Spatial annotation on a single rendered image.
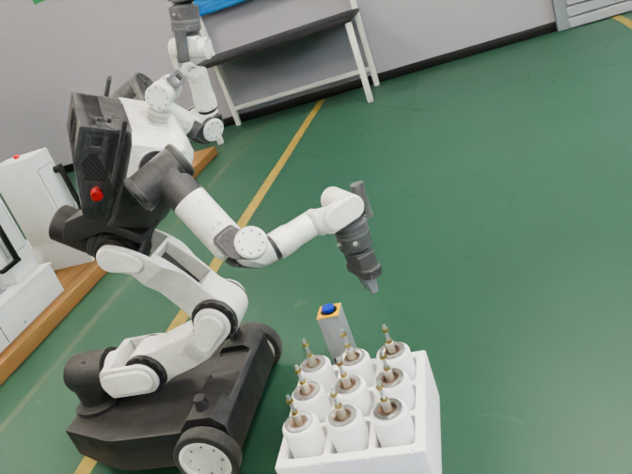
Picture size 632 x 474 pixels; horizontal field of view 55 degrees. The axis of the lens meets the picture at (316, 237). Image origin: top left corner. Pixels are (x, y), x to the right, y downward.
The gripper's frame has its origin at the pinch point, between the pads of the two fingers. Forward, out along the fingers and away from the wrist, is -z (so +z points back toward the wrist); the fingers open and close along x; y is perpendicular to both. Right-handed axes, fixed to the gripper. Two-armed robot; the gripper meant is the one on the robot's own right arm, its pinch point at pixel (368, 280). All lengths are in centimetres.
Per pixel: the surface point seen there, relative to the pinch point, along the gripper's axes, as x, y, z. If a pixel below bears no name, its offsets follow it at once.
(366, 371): 2.4, 8.2, -26.8
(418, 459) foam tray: -28.2, 14.8, -33.1
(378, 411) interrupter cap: -17.7, 16.4, -23.2
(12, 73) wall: 661, 35, 73
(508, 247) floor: 48, -87, -48
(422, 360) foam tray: -2.4, -7.4, -30.5
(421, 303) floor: 47, -40, -48
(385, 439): -20.9, 18.5, -28.9
